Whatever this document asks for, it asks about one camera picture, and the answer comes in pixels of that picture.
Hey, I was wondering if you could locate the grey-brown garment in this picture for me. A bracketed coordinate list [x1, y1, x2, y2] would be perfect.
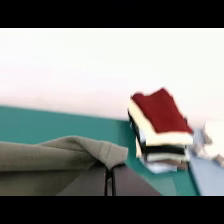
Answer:
[0, 134, 130, 197]

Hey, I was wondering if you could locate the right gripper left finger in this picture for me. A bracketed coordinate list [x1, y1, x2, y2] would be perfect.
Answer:
[57, 165, 109, 197]

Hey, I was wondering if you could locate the brown garment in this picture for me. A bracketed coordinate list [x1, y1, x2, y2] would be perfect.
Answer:
[159, 158, 190, 171]

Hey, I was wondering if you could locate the red garment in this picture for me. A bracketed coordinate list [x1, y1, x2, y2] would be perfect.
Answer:
[130, 87, 195, 135]

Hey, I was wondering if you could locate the light blue garment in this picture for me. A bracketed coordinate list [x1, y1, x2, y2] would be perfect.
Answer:
[139, 155, 178, 175]

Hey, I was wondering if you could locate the black garment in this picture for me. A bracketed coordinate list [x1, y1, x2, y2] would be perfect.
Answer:
[127, 111, 188, 156]

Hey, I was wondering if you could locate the cream garment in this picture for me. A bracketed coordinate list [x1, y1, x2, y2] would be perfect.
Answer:
[127, 99, 195, 147]

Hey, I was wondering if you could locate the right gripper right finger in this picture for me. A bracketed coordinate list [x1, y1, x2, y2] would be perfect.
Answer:
[111, 164, 162, 197]

